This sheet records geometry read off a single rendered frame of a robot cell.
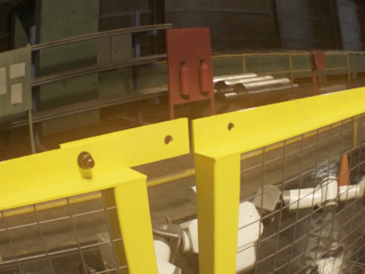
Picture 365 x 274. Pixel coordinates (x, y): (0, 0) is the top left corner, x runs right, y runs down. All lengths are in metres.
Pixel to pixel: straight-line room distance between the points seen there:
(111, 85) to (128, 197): 10.08
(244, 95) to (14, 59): 4.84
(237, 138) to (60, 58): 8.72
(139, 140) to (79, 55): 8.95
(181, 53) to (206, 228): 7.36
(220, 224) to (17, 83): 6.07
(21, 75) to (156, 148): 6.05
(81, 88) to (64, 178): 9.07
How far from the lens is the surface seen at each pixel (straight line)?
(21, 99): 6.72
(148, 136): 0.67
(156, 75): 11.28
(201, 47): 8.29
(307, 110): 0.91
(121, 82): 10.80
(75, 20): 9.55
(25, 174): 0.59
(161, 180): 4.67
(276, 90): 9.65
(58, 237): 4.66
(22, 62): 6.68
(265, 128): 0.81
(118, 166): 0.65
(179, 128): 0.70
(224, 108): 9.50
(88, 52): 9.69
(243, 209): 1.62
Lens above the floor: 2.00
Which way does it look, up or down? 13 degrees down
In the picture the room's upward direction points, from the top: 3 degrees counter-clockwise
